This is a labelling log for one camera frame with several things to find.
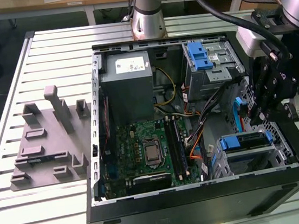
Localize green motherboard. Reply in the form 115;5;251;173
96;113;203;200

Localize black cable bundle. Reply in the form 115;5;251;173
179;83;235;141

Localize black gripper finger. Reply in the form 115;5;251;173
260;99;289;125
243;57;280;125

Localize orange wire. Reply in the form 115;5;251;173
187;140;204;162

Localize metal optical drive cage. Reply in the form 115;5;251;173
179;35;249;103

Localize hard disk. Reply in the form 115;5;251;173
219;128;274;155

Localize blue drive latch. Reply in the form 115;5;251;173
187;40;214;72

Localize grey parts rack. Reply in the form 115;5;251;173
0;81;101;193

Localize grey power supply unit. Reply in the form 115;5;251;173
96;49;159;126

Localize metal disk bay cage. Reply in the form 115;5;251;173
206;127;294;180

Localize black PC case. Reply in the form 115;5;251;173
65;20;299;224

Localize silver CPU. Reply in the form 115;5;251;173
144;143;163;162

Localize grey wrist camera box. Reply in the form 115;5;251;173
234;23;269;61

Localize black graphics card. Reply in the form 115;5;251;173
124;171;174;195

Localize yellow black wires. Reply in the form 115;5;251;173
149;65;179;108

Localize blue data wire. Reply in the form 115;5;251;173
231;95;252;135

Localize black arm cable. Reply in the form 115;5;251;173
193;0;294;71

